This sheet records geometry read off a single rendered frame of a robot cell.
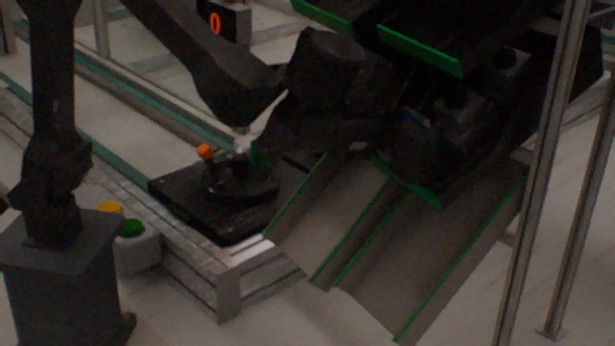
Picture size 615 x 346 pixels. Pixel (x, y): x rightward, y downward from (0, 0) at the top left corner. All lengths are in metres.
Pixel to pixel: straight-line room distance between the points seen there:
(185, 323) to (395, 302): 0.36
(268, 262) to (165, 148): 0.47
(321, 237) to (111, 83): 0.91
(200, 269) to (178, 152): 0.45
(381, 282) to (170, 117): 0.77
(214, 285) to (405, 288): 0.31
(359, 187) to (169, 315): 0.37
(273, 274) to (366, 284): 0.23
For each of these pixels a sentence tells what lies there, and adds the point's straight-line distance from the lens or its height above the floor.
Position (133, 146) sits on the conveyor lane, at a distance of 1.52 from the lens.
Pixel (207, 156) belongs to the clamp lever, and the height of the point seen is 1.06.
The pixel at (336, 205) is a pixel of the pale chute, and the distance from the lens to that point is 1.03.
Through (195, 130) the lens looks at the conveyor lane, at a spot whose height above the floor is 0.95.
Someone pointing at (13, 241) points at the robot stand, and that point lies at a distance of 1.01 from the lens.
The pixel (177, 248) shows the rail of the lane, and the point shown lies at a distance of 1.13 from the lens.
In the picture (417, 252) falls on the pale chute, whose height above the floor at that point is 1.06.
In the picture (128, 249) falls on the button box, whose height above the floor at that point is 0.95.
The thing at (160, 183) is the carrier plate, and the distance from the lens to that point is 1.27.
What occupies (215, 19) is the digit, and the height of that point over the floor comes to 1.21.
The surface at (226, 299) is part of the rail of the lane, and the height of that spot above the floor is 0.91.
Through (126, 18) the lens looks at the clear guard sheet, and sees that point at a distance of 1.76.
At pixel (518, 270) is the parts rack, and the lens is 0.93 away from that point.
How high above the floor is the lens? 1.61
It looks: 29 degrees down
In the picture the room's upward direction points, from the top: 3 degrees clockwise
